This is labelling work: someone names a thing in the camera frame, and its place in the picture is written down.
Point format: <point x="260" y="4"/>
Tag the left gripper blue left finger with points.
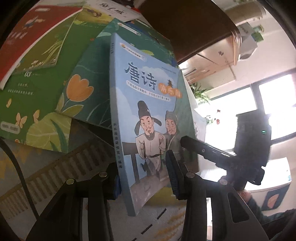
<point x="116" y="182"/>

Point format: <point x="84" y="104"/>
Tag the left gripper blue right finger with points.
<point x="180" y="183"/>

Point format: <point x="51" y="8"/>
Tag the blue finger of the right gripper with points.
<point x="203" y="150"/>

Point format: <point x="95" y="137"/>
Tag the blue Tang poetry book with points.
<point x="150" y="113"/>

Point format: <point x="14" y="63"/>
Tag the teal insect book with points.
<point x="86" y="94"/>

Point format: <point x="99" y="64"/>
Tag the green insect book 03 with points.
<point x="29" y="100"/>

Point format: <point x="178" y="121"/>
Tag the olive insect book 04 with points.
<point x="45" y="53"/>

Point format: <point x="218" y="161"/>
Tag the red fairy tales book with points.
<point x="30" y="29"/>

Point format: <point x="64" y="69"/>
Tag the person's right hand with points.
<point x="246" y="196"/>

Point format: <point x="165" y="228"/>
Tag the white rabbit hill book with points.
<point x="114" y="10"/>
<point x="200" y="123"/>

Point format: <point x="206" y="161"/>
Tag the small floor green plant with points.
<point x="199" y="93"/>

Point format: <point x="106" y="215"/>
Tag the patterned blue table mat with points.
<point x="46" y="171"/>

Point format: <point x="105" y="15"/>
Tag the dark brown wooden cabinet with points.
<point x="204" y="39"/>

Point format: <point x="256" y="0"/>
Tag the green white boxes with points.
<point x="250" y="36"/>

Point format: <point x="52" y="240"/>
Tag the potted plant in cylinder vase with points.
<point x="242" y="13"/>

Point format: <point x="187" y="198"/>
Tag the dark green insect book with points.
<point x="155" y="35"/>

